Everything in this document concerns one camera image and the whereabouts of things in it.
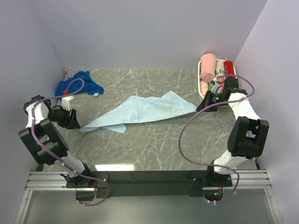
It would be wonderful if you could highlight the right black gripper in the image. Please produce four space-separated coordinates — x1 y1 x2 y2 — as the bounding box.
196 91 228 112

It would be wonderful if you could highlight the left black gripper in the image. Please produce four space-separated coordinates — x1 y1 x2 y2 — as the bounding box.
48 105 81 129

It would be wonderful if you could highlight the light blue towel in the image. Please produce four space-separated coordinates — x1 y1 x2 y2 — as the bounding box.
80 91 197 133

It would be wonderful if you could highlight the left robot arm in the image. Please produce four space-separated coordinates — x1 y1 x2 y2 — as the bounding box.
18 95 94 188

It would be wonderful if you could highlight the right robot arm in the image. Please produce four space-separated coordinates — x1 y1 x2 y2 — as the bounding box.
196 77 269 186

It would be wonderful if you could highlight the white plastic basket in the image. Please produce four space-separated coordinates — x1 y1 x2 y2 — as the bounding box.
198 58 236 99

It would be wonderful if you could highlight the cream orange rolled towel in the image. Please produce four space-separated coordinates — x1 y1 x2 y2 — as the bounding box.
199 81 209 97

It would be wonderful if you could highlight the green rolled towel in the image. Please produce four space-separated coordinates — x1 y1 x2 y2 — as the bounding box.
209 83 217 92

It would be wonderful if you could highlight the beige rolled towel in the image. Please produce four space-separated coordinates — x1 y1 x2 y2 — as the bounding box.
215 61 225 77

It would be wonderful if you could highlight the dark blue crumpled towel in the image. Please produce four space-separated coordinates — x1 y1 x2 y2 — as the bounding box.
55 71 104 97

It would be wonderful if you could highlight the red rolled towel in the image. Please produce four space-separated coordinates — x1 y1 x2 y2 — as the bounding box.
224 60 235 78

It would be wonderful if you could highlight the pink rolled towel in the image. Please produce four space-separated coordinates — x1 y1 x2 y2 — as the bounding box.
200 53 217 83

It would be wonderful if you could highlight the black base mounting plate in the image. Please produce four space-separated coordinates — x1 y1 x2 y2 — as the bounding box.
66 170 232 201

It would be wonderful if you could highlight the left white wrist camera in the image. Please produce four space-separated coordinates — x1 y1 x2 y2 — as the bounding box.
60 96 74 111

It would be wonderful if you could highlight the aluminium rail frame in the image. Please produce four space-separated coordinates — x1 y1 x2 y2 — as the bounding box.
14 169 282 224

